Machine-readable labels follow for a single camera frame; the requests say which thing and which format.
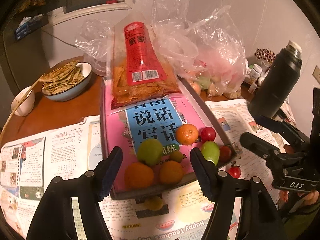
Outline red tomato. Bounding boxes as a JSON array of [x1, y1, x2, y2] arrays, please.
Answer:
[[227, 161, 241, 179], [200, 127, 216, 142], [219, 145, 232, 163]]

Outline orange tangerine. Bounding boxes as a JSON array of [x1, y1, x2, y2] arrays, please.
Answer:
[[176, 124, 199, 145], [159, 160, 184, 185], [124, 162, 155, 190]]

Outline large green fruit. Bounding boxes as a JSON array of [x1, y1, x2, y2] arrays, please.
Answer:
[[136, 138, 163, 166]]

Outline black thermos bottle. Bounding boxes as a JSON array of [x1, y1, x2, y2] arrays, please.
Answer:
[[248, 41, 302, 118]]

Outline newspaper on table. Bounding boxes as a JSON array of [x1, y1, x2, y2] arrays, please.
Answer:
[[1, 97, 279, 239]]

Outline grey cardboard tray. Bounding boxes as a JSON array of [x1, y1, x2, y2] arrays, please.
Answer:
[[99, 76, 237, 201]]

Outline white medicine bottle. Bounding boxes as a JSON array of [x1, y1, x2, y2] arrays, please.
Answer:
[[250, 64, 263, 83]]

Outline small green kumquat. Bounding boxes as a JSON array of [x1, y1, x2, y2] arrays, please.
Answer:
[[169, 151, 184, 163]]

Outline pink workbook in tray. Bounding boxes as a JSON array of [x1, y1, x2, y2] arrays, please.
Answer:
[[103, 78, 226, 193]]

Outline small white bowl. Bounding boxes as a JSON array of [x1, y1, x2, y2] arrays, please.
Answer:
[[10, 86, 35, 116]]

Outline clear plastic fruit bag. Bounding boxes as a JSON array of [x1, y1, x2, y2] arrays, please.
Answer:
[[151, 0, 246, 99]]

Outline blue bowl with pancakes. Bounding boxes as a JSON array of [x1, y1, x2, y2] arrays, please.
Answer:
[[40, 60, 93, 102]]

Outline wooden chopsticks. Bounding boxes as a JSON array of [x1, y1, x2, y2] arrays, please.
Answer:
[[0, 77, 41, 142]]

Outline red snack bag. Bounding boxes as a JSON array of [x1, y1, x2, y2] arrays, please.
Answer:
[[111, 11, 181, 109]]

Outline clear bag behind snacks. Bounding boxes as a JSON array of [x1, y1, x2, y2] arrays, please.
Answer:
[[75, 20, 113, 78]]

